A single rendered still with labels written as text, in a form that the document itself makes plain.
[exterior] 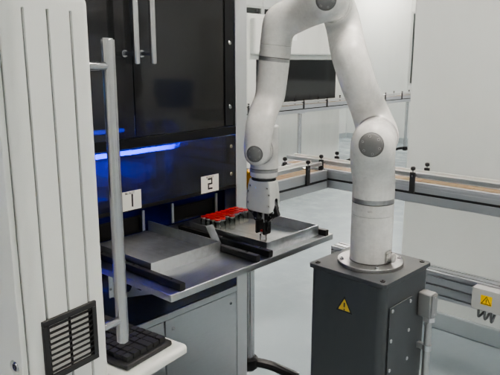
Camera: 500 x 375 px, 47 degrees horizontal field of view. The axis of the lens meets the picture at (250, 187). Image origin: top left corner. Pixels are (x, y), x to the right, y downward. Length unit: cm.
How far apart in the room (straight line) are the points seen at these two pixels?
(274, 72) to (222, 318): 99
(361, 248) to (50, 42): 104
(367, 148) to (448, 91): 163
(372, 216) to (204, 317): 80
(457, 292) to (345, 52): 135
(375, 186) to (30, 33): 100
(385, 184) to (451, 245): 165
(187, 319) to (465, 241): 166
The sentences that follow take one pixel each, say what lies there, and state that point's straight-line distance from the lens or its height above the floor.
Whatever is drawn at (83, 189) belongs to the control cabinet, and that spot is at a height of 122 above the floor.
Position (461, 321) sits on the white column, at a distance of 334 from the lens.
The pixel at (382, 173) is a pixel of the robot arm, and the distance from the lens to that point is 160.
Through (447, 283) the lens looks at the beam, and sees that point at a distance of 264.
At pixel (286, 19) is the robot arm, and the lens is 165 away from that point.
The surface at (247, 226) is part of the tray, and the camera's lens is 199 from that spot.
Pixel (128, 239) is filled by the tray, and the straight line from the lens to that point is 189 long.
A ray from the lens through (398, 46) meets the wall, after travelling 1066.
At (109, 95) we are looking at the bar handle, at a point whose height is 138.
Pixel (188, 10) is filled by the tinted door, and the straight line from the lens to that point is 194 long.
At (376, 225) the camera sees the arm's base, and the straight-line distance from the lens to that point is 166.
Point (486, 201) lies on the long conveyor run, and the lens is 246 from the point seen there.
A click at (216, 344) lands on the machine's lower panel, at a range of 225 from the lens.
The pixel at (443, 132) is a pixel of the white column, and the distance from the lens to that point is 316.
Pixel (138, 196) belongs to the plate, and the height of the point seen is 103.
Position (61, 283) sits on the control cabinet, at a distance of 107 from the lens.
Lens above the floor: 144
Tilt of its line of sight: 12 degrees down
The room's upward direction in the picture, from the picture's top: straight up
